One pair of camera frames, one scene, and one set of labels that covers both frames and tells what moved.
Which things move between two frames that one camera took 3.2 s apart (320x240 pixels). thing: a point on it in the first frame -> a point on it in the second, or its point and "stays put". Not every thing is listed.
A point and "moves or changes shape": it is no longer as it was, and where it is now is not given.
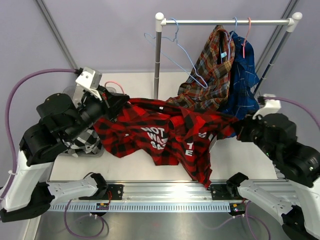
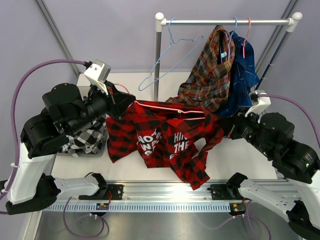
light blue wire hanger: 176,37 -> 174,41
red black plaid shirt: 168,133 moves or changes shape
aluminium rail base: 163,192 stays put
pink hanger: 115,83 moves or changes shape
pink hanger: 244,43 stays put
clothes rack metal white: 161,22 stays put
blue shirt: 242,102 stays put
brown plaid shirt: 208,87 stays put
